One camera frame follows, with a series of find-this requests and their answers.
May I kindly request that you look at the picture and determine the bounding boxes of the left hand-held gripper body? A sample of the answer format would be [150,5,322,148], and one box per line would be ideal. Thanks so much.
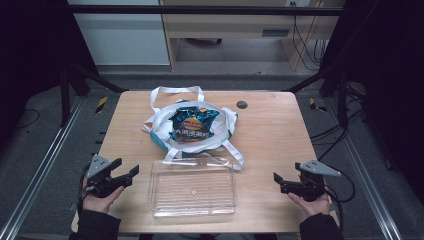
[84,153,126,199]

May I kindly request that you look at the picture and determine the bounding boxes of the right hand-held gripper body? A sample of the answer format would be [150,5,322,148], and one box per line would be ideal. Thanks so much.
[294,159,342,203]

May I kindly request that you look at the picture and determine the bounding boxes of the clear plastic tray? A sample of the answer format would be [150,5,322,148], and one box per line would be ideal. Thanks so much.
[146,156,239,218]

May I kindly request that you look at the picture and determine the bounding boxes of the white tote bag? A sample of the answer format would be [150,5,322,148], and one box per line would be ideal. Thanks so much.
[141,85,245,172]

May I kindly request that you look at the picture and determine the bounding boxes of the blue chip bag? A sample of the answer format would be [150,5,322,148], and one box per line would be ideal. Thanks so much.
[168,106,221,144]

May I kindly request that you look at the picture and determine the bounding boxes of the person's left hand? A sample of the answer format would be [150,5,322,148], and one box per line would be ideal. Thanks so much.
[81,177,125,215]

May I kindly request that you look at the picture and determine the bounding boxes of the person's right hand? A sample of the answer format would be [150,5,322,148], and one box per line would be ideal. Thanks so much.
[287,192,332,218]

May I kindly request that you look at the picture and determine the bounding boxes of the wooden desk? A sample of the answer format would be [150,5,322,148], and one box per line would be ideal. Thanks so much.
[71,90,341,234]

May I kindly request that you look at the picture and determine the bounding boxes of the white cabinet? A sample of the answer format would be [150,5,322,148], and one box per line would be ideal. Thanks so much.
[66,0,171,67]

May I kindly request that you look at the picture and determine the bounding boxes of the black cable bundle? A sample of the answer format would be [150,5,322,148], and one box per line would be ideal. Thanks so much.
[309,83,368,161]

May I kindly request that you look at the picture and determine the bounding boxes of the hanging black cables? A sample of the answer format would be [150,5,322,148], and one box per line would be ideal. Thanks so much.
[289,1,331,72]

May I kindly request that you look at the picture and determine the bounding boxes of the black metal frame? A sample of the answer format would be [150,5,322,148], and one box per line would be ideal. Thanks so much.
[59,3,351,129]

